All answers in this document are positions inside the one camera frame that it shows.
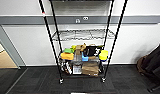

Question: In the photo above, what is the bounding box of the blue cup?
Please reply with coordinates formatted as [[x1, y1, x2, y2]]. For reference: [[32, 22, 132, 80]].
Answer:
[[81, 53, 90, 63]]

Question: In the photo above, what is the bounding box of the green toy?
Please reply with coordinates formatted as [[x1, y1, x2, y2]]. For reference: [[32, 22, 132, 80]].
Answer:
[[63, 48, 74, 55]]

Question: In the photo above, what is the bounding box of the black bag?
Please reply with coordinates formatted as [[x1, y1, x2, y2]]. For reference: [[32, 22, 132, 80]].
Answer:
[[85, 45, 104, 58]]

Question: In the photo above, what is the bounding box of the white printed box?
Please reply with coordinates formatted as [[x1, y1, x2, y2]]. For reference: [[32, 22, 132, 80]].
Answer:
[[72, 63, 83, 75]]

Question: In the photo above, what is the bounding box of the yellow toy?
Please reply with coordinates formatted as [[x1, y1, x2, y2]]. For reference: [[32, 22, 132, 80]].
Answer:
[[98, 49, 109, 62]]

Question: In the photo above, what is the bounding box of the dark packaged item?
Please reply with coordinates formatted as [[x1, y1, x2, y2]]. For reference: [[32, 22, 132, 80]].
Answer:
[[60, 60, 74, 75]]

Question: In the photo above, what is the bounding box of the black chair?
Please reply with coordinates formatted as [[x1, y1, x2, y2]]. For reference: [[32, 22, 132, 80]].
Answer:
[[135, 38, 160, 94]]

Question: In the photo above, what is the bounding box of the round double wall outlet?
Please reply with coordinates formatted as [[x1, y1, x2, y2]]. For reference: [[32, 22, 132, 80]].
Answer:
[[82, 16, 89, 21]]

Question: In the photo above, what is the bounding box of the black wire shelf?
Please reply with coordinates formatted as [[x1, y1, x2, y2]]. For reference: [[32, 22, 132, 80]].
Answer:
[[37, 0, 129, 84]]

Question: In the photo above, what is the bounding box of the grey door frame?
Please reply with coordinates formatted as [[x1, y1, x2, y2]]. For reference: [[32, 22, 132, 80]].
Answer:
[[0, 23, 27, 69]]

